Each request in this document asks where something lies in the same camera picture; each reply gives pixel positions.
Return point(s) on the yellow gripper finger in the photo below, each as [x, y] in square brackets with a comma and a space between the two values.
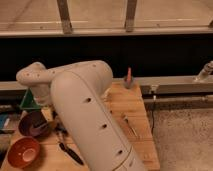
[47, 113]

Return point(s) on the purple bowl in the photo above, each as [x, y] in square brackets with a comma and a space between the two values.
[30, 119]

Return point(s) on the black eraser block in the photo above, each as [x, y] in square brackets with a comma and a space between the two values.
[42, 126]

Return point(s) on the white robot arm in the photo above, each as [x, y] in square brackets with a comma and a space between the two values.
[75, 92]

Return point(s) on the orange bowl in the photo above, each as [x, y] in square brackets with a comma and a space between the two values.
[23, 152]

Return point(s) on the green plastic tray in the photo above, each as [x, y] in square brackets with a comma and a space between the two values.
[28, 102]

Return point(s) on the blue object at left edge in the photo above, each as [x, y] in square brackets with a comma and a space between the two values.
[5, 122]

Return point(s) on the metal spoon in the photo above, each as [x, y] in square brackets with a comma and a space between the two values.
[131, 127]

